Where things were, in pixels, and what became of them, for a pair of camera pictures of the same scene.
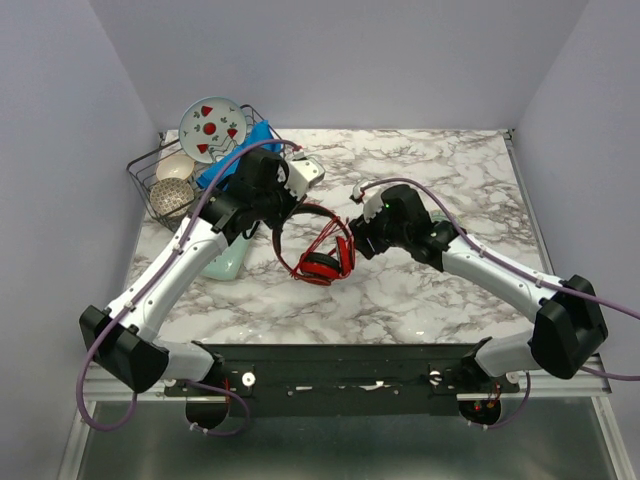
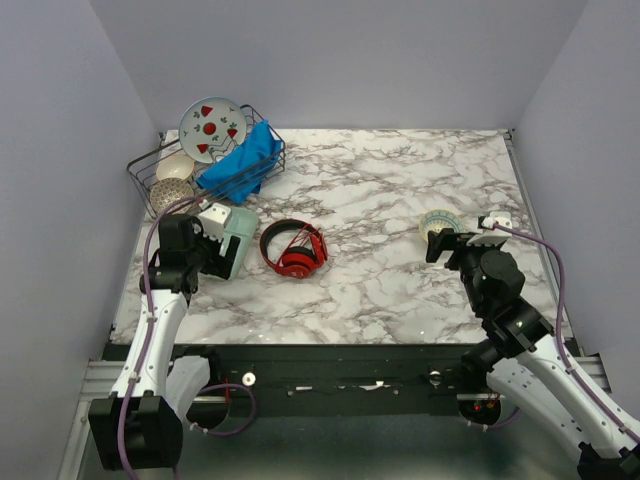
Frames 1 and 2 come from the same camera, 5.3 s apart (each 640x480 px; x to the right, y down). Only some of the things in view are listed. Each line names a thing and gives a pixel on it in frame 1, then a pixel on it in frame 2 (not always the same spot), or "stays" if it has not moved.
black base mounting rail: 341,379 stays
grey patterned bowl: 172,196 stays
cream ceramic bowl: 178,166 stays
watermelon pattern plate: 212,129 stays
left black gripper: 293,206 to 223,264
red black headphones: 324,269 to 295,262
